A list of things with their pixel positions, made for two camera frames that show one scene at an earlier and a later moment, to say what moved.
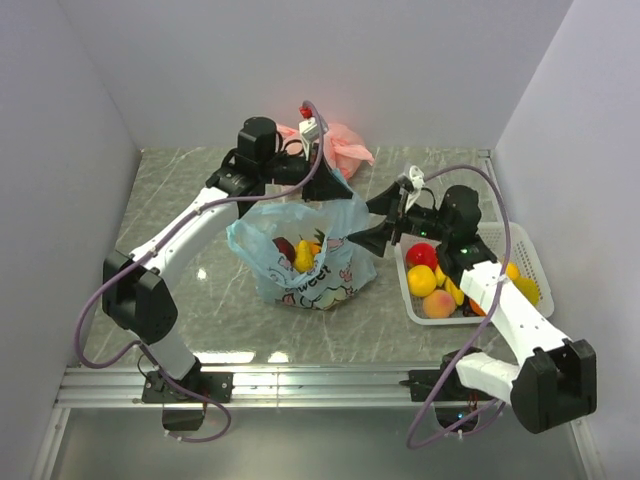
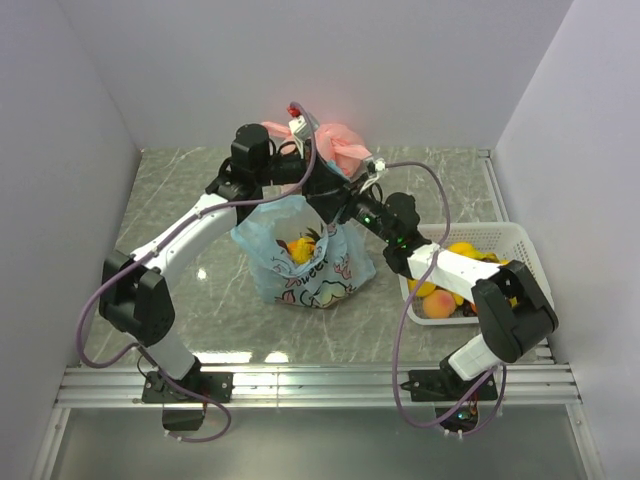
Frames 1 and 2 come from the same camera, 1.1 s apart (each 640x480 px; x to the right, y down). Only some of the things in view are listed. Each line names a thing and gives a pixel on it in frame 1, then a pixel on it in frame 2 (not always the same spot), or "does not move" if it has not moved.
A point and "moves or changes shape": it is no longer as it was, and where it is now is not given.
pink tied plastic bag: x=343 y=145 does not move
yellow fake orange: x=421 y=280 does not move
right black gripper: x=375 y=238 → x=352 y=200
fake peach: x=439 y=304 does not move
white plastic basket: x=522 y=253 does not move
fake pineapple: x=316 y=247 → x=303 y=241
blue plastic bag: x=342 y=266 moves or changes shape
